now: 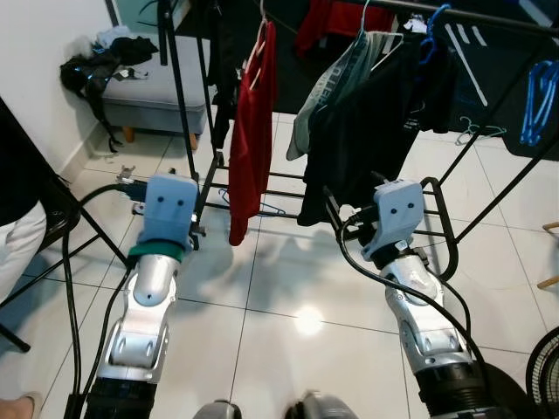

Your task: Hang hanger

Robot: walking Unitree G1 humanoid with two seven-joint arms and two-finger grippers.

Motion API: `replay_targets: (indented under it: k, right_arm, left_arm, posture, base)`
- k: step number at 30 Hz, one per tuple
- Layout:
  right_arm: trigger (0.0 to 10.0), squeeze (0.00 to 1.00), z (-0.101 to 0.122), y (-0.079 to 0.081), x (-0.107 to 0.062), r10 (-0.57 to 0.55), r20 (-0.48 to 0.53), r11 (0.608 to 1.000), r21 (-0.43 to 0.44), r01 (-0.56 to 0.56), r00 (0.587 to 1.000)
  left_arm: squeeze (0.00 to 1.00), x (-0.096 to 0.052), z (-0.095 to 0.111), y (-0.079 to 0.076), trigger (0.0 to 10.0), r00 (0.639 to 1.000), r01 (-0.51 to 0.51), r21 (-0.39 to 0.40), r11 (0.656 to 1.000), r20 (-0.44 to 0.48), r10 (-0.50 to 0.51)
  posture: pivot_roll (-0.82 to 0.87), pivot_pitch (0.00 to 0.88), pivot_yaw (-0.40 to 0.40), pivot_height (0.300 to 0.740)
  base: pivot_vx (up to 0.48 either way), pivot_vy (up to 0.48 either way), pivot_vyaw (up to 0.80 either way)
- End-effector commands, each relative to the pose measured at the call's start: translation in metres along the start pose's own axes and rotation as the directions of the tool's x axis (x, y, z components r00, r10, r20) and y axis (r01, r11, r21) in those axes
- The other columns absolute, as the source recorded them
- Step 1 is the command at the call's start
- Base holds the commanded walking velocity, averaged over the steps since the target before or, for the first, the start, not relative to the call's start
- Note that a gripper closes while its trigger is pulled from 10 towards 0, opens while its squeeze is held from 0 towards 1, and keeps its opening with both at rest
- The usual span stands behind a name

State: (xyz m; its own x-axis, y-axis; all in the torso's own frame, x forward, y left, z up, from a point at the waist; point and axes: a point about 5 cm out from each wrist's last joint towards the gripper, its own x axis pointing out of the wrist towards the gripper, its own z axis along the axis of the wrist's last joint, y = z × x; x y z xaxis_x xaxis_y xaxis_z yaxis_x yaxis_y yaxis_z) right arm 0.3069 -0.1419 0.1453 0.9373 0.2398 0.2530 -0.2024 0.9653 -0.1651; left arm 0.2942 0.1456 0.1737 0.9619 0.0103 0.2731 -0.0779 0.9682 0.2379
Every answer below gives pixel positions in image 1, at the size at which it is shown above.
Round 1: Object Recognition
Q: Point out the blue plastic hanger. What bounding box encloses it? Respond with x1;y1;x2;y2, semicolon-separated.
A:
527;59;559;141
418;4;453;66
520;61;553;147

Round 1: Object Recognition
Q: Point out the white plastic hanger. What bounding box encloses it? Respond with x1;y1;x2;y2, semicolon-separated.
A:
354;0;407;71

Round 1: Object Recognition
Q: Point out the pink plastic hanger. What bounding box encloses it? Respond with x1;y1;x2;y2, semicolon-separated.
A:
245;0;273;71

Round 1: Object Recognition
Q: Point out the black shirt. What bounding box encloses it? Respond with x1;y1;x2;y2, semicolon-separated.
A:
297;35;455;228

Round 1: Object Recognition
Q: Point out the black metal clothes rack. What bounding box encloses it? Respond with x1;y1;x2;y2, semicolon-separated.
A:
157;0;559;282

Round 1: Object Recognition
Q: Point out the red shirt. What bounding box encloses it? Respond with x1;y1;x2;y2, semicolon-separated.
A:
229;19;279;247

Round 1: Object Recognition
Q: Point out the grey green shirt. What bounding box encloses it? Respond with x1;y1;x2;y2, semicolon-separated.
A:
286;31;376;161

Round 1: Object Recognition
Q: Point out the grey upholstered ottoman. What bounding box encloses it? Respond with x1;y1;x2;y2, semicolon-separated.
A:
100;33;210;145

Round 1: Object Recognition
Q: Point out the grey robot left leg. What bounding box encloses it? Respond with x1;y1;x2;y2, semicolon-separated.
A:
194;400;244;419

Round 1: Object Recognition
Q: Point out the grey robot leg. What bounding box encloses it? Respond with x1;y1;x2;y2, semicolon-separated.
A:
194;400;244;419
286;391;359;419

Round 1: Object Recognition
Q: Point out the black bag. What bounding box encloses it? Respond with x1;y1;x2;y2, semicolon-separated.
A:
59;37;160;154

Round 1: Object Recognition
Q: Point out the grey robot right leg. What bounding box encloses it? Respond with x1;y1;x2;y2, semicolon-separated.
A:
286;391;359;419

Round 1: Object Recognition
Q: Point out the dark red garment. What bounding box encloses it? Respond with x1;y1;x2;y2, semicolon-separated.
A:
293;0;385;58

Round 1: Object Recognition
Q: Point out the black floor fan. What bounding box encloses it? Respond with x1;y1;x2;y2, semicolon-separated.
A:
476;327;559;419

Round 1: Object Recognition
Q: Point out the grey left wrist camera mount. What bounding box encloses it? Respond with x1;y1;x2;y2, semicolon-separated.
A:
140;173;200;254

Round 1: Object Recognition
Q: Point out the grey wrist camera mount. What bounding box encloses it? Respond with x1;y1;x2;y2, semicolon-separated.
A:
140;173;200;254
362;179;426;263

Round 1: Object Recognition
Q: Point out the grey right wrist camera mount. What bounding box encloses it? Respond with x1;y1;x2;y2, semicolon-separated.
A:
362;179;426;263

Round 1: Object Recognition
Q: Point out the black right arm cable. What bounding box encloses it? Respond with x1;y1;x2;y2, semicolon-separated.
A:
336;209;494;394

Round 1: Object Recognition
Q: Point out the green wire hanger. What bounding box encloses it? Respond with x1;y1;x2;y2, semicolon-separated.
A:
454;116;507;145

